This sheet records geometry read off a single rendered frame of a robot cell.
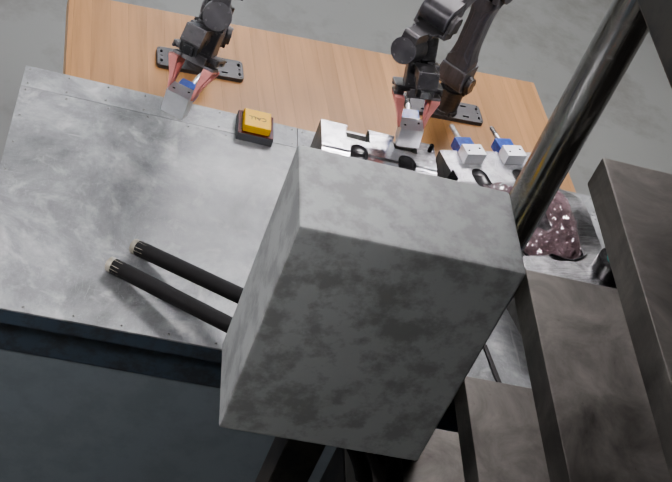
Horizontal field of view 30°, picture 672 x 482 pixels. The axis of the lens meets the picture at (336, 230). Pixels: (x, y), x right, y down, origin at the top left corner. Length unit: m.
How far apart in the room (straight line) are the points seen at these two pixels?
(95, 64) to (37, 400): 0.78
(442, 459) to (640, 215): 0.77
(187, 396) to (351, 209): 0.92
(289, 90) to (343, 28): 1.87
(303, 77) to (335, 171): 1.37
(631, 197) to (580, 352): 0.26
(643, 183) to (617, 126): 3.21
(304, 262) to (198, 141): 1.15
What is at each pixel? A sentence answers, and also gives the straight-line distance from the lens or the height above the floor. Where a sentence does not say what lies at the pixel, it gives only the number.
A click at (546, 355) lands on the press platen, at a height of 1.29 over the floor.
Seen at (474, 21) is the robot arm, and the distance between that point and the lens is 2.87.
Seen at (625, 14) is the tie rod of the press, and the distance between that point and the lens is 1.67.
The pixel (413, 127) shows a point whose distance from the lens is 2.68.
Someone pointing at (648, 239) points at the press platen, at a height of 1.54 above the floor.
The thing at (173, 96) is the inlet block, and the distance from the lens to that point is 2.53.
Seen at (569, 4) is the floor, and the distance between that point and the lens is 5.60.
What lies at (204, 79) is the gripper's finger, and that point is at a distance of 2.51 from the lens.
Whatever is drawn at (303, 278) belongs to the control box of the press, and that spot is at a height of 1.39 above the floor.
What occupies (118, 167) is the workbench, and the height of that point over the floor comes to 0.80.
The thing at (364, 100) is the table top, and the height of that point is 0.80.
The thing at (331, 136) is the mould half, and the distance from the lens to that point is 2.66.
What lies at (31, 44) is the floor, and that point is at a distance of 4.20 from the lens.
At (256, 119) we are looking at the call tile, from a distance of 2.72.
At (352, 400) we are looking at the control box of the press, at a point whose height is 1.18.
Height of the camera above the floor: 2.44
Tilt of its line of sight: 39 degrees down
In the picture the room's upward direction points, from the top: 23 degrees clockwise
